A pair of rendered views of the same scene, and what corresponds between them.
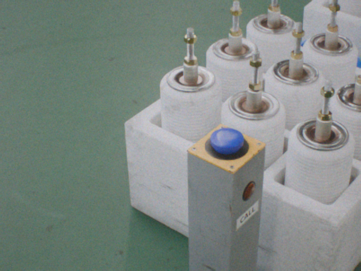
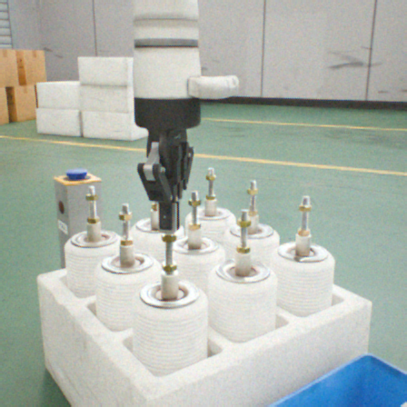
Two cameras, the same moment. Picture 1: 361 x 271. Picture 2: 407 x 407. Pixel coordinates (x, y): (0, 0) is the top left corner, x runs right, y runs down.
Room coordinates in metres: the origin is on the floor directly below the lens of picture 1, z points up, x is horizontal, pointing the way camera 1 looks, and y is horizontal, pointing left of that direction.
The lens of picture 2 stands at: (1.17, -0.87, 0.54)
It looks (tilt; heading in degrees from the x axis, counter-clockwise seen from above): 16 degrees down; 105
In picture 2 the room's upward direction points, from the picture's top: straight up
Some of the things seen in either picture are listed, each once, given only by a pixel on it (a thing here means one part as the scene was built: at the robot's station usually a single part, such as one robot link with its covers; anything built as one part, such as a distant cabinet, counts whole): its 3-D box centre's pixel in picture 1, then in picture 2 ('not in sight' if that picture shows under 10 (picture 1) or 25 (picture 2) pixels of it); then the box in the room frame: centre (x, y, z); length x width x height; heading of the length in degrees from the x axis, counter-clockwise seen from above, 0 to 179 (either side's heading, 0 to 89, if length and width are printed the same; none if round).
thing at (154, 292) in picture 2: not in sight; (169, 293); (0.99, -0.34, 0.25); 0.08 x 0.08 x 0.01
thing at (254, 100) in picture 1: (254, 97); (156, 218); (0.88, -0.10, 0.26); 0.02 x 0.02 x 0.03
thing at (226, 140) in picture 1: (227, 143); (76, 175); (0.70, -0.05, 0.32); 0.04 x 0.04 x 0.02
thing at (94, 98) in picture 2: not in sight; (119, 96); (-0.32, 2.40, 0.27); 0.39 x 0.39 x 0.18; 81
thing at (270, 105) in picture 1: (254, 105); (156, 225); (0.88, -0.10, 0.25); 0.08 x 0.08 x 0.01
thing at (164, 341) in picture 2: not in sight; (170, 357); (0.99, -0.34, 0.16); 0.10 x 0.10 x 0.18
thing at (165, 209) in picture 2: not in sight; (163, 210); (0.99, -0.36, 0.37); 0.03 x 0.01 x 0.05; 88
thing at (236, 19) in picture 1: (236, 22); (252, 203); (1.05, -0.09, 0.30); 0.01 x 0.01 x 0.08; 47
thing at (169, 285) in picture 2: not in sight; (169, 284); (0.99, -0.34, 0.26); 0.02 x 0.02 x 0.03
